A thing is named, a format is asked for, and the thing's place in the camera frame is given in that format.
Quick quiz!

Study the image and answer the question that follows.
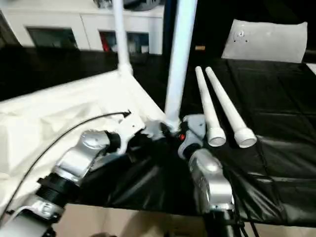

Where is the black cabinet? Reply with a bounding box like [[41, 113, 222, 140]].
[[162, 0, 234, 59]]

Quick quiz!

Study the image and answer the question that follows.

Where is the black work mat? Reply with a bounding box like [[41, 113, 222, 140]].
[[0, 45, 316, 221]]

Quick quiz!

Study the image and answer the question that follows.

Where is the black tangled clutter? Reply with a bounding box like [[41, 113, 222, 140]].
[[92, 0, 110, 9]]

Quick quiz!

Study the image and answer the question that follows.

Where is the white chair back panel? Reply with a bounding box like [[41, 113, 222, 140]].
[[221, 19, 309, 63]]

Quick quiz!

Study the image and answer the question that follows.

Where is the white cabinet with glass doors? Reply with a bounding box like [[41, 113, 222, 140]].
[[0, 6, 165, 54]]

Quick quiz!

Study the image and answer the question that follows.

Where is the white plastic table leg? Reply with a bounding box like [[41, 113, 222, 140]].
[[194, 66, 227, 147], [163, 0, 198, 132], [204, 66, 258, 149], [113, 0, 134, 76]]

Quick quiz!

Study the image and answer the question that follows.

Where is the white plastic table top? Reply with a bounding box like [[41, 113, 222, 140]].
[[0, 68, 173, 218]]

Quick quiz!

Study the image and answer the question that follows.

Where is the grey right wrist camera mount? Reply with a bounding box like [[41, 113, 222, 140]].
[[177, 114, 207, 159]]

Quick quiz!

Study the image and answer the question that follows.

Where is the grey and black helmet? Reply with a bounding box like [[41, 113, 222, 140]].
[[122, 0, 164, 12]]

